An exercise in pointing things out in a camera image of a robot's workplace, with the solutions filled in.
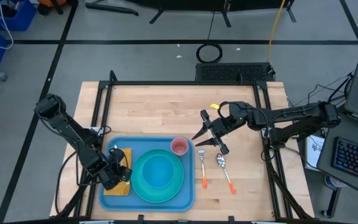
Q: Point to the pink cup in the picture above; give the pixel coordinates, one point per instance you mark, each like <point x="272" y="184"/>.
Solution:
<point x="179" y="147"/>

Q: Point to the black bar on floor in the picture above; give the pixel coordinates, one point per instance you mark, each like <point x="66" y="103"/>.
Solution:
<point x="110" y="8"/>

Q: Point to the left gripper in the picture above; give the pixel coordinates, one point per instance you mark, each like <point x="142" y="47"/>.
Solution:
<point x="115" y="174"/>

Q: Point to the blue bowl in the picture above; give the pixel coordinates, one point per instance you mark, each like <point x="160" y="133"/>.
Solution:
<point x="158" y="171"/>

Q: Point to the backlit black keyboard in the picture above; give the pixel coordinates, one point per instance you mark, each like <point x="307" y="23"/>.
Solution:
<point x="356" y="160"/>

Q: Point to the green plate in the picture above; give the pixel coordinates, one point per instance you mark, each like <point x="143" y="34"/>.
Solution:
<point x="137" y="183"/>

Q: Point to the blue and white tape roll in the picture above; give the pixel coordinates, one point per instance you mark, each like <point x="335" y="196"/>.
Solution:
<point x="331" y="183"/>

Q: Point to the black perforated computer case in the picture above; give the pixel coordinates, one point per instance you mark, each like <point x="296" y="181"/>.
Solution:
<point x="228" y="72"/>

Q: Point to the yellow cloth napkin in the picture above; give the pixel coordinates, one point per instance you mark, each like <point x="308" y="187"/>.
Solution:
<point x="123" y="190"/>

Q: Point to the blue plastic tray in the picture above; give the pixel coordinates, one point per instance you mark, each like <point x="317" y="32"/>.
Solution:
<point x="154" y="143"/>

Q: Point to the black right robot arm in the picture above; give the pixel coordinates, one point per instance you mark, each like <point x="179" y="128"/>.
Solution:
<point x="291" y="113"/>

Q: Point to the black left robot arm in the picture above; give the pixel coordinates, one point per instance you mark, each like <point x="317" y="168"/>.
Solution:
<point x="67" y="130"/>

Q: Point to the white printed paper sheet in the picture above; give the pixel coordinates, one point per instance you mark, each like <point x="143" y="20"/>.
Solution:
<point x="314" y="152"/>

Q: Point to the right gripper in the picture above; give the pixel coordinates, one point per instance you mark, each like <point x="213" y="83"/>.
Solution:
<point x="225" y="124"/>

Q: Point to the orange and black tool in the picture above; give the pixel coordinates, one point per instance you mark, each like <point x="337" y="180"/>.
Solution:
<point x="50" y="2"/>

